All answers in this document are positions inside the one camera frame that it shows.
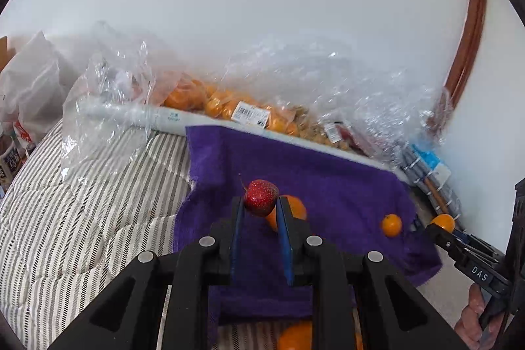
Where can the white plastic bag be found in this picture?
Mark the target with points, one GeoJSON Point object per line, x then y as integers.
{"type": "Point", "coordinates": [33, 87]}

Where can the clear bag of oranges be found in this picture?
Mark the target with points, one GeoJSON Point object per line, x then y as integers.
{"type": "Point", "coordinates": [213, 104]}

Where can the plastic bottle with dark label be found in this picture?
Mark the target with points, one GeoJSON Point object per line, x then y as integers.
{"type": "Point", "coordinates": [9, 163]}

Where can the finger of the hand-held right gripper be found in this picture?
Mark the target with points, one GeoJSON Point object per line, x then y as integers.
{"type": "Point", "coordinates": [471, 241]}
{"type": "Point", "coordinates": [441, 237]}

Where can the large orange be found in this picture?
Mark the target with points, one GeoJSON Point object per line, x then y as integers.
{"type": "Point", "coordinates": [296, 208]}

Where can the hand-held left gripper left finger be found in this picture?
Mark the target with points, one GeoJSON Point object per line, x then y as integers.
{"type": "Point", "coordinates": [237, 239]}

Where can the small orange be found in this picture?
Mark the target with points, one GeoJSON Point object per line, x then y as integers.
{"type": "Point", "coordinates": [443, 223]}
{"type": "Point", "coordinates": [391, 225]}

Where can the grey checked cloth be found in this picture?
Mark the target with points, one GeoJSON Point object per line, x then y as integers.
{"type": "Point", "coordinates": [410, 165]}

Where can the white long tube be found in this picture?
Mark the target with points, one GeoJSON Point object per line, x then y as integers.
{"type": "Point", "coordinates": [172, 120]}

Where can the brown wooden door frame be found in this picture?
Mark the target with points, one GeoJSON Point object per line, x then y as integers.
{"type": "Point", "coordinates": [471, 26]}

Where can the empty clear plastic bag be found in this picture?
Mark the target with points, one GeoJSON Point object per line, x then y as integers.
{"type": "Point", "coordinates": [102, 145]}

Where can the person's right hand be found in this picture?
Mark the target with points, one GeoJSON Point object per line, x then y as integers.
{"type": "Point", "coordinates": [471, 317]}

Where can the blue and white tissue pack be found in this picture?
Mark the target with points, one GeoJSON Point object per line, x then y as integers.
{"type": "Point", "coordinates": [434, 165]}

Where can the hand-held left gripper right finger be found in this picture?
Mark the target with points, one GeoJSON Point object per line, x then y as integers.
{"type": "Point", "coordinates": [285, 243]}

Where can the small red fruit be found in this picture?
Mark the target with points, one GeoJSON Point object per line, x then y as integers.
{"type": "Point", "coordinates": [260, 197]}

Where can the large crinkled clear plastic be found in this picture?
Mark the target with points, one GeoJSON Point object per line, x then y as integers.
{"type": "Point", "coordinates": [328, 79]}

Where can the clear bag of brown fruits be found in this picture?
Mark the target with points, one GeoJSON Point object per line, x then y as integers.
{"type": "Point", "coordinates": [316, 128]}

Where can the purple towel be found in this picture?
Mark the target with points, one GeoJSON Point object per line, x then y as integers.
{"type": "Point", "coordinates": [328, 186]}

